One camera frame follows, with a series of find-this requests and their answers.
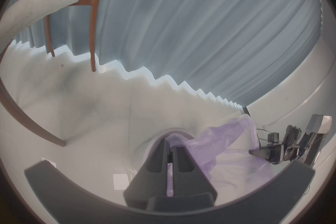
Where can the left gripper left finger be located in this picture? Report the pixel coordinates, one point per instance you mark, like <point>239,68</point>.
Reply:
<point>139,186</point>

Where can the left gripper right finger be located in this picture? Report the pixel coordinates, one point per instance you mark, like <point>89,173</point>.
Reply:
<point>194,186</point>

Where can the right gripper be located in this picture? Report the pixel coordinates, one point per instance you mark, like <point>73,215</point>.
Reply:
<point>277,153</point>

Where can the purple plastic bag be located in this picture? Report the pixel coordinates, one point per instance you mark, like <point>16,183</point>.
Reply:
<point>231,165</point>

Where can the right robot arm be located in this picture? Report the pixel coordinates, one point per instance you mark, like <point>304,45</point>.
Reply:
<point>315,133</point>

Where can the pale blue curtain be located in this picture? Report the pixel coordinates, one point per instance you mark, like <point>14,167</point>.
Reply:
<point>196,20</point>

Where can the white wooden chair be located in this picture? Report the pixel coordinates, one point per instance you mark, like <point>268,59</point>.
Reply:
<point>39,1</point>

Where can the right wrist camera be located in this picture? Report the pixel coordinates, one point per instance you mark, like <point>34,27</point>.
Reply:
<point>273,137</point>

